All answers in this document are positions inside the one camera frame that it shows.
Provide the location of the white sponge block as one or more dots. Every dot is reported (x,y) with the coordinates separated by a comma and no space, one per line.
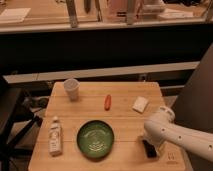
(140,104)

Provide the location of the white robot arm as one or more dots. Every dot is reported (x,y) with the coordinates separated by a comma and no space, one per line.
(160,127)

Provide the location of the white ceramic cup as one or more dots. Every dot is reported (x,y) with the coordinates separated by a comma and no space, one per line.
(71,87)

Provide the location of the grey metal post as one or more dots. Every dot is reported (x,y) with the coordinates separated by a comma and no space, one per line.
(72,13)
(130,12)

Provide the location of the white glue bottle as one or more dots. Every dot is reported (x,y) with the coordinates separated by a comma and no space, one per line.
(55,137)

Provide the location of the orange carrot toy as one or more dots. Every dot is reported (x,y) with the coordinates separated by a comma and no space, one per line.
(107,103)

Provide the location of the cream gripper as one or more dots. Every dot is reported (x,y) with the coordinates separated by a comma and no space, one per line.
(154,142)

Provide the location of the green bowl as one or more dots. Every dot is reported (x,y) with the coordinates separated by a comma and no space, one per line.
(95,139)

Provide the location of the grey metal post right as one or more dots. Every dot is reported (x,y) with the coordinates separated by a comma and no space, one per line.
(130,12)

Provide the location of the black chair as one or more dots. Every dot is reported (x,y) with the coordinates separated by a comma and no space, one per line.
(12,111)

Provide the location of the white paper sheet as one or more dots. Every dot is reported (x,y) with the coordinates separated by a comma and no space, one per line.
(15,15)

